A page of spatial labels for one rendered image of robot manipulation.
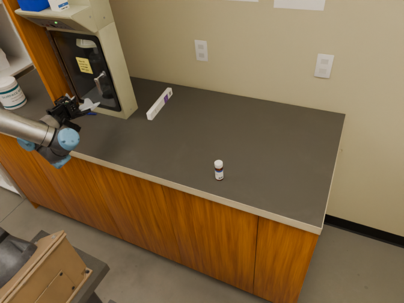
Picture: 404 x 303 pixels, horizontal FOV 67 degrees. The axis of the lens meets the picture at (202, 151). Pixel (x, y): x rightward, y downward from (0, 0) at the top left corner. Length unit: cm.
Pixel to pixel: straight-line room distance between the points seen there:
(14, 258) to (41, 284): 11
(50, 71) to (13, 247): 100
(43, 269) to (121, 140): 77
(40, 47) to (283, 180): 129
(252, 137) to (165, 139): 41
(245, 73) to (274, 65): 16
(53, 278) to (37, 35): 114
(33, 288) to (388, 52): 151
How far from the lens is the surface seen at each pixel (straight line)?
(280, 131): 148
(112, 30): 152
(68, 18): 136
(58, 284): 102
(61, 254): 97
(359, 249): 229
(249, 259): 157
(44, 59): 175
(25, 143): 130
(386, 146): 180
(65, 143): 117
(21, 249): 105
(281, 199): 119
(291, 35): 154
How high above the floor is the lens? 187
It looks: 43 degrees down
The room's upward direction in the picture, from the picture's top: 7 degrees counter-clockwise
